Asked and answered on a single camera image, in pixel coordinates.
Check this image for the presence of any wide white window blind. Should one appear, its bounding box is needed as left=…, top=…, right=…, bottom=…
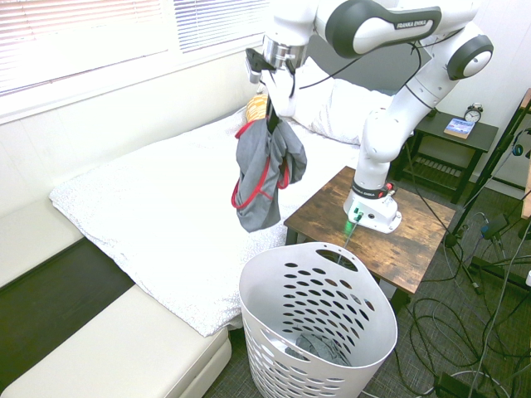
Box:
left=0, top=0, right=169, bottom=97

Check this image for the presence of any white circle-patterned bed cover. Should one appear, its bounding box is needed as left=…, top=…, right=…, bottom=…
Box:
left=49, top=105, right=367, bottom=337

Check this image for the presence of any narrow white window blind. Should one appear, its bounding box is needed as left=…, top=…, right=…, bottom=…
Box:
left=173, top=0, right=271, bottom=54

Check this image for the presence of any grey garment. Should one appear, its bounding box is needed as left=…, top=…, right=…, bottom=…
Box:
left=284, top=331, right=354, bottom=368

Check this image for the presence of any green base cable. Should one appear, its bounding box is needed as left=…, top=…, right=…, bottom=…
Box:
left=337, top=211, right=365, bottom=267

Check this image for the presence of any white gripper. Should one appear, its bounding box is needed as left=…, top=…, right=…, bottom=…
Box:
left=264, top=67, right=299, bottom=134

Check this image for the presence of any black power brick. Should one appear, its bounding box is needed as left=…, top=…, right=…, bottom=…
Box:
left=432, top=371, right=491, bottom=398

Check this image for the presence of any white pillow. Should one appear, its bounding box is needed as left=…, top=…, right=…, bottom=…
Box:
left=289, top=56, right=400, bottom=147

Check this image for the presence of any black alarm clock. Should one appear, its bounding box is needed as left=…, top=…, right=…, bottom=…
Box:
left=463, top=102, right=485, bottom=124

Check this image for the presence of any white perforated laundry basket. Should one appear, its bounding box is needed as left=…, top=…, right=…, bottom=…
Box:
left=238, top=241, right=400, bottom=398

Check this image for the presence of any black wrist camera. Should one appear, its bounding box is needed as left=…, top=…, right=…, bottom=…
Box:
left=244, top=47, right=275, bottom=85

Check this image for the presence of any black bench base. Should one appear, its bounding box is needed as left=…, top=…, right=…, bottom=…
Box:
left=0, top=237, right=136, bottom=375

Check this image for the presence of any blue-covered book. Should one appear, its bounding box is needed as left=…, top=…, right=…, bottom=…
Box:
left=443, top=117, right=476, bottom=140

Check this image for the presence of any small cream bench cushion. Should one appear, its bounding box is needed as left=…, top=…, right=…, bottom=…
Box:
left=0, top=196, right=86, bottom=289

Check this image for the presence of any black looped floor cable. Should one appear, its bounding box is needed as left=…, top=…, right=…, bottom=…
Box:
left=392, top=296, right=505, bottom=385

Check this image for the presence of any black nightstand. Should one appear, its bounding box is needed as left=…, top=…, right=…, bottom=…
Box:
left=391, top=110, right=500, bottom=205

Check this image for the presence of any large cream bench cushion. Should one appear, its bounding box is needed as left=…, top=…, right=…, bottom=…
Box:
left=0, top=284, right=233, bottom=398

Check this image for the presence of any grey shirt with red trim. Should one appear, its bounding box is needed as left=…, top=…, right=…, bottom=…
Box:
left=231, top=118, right=309, bottom=233

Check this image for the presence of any black camera tripod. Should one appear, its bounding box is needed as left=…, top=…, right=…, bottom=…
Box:
left=451, top=88, right=531, bottom=296

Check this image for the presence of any dark headboard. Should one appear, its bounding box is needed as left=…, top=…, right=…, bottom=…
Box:
left=308, top=34, right=435, bottom=93

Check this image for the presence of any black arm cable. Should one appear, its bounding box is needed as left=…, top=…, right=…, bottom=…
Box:
left=289, top=38, right=450, bottom=90

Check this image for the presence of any rustic wooden robot table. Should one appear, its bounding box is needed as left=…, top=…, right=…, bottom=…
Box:
left=284, top=165, right=458, bottom=316

